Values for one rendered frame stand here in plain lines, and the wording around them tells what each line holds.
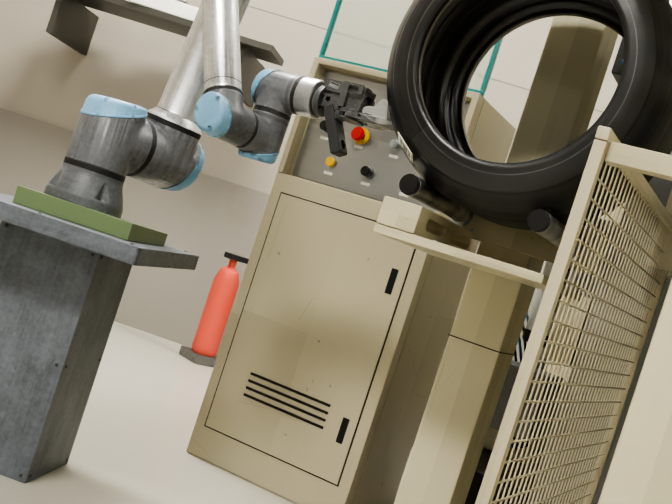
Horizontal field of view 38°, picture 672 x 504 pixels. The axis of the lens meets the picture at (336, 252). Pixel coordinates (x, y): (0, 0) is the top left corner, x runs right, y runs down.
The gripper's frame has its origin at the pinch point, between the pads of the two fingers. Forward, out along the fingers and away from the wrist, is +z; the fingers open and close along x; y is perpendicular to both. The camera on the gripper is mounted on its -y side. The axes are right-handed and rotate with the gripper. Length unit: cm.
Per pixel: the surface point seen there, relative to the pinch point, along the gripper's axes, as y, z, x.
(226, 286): -63, -160, 209
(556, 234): -12.9, 42.6, -3.5
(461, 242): -18.6, 15.1, 22.2
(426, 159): -6.2, 14.6, -11.6
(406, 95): 5.3, 6.2, -12.5
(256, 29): 69, -209, 236
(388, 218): -19.9, 10.7, -11.7
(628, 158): -5, 64, -60
